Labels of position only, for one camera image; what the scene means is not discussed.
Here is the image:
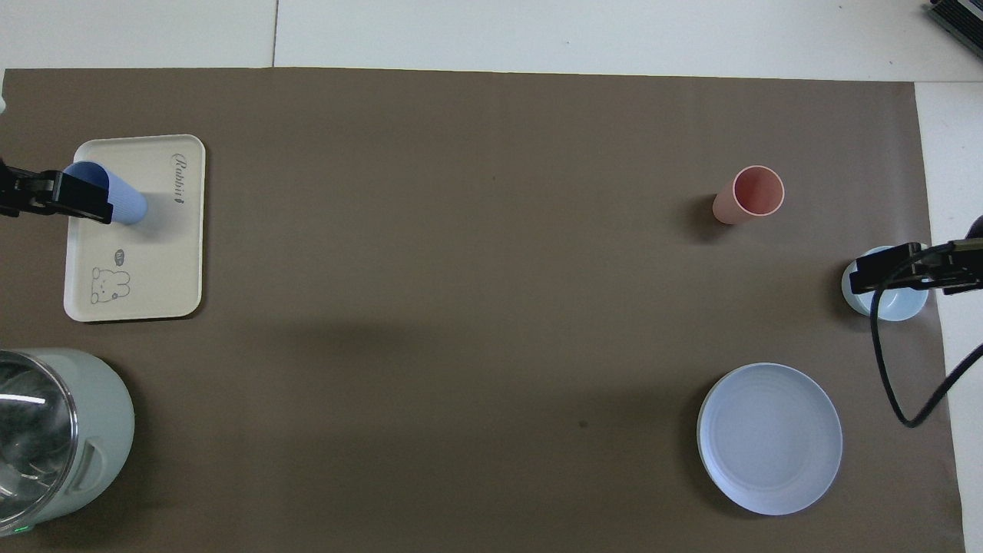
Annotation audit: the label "brown table mat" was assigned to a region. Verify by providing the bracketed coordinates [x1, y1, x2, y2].
[0, 68, 967, 553]

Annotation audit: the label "blue plastic cup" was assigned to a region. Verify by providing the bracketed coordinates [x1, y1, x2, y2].
[63, 161, 147, 226]

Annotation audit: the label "mint green electric pot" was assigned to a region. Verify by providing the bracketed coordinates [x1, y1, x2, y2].
[0, 348, 137, 537]

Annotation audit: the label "pink plastic cup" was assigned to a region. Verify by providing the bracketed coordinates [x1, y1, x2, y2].
[712, 164, 786, 226]

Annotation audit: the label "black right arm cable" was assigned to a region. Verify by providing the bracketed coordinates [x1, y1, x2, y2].
[869, 250, 983, 429]

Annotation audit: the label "light blue bowl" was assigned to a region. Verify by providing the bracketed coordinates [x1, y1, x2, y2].
[841, 246, 930, 322]

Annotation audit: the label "cream rabbit print tray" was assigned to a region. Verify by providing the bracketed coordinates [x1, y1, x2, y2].
[63, 134, 207, 323]

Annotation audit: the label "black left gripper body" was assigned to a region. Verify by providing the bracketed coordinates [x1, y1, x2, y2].
[0, 157, 61, 220]

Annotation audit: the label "dark grey ridged device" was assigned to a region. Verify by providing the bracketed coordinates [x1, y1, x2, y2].
[925, 0, 983, 41]

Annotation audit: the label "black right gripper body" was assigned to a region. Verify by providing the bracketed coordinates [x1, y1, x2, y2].
[918, 237, 983, 297]

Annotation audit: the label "pale blue plate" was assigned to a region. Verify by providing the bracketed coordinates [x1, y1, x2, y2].
[697, 363, 844, 516]

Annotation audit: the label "glass pot lid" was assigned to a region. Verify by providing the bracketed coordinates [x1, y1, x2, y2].
[0, 353, 79, 531]

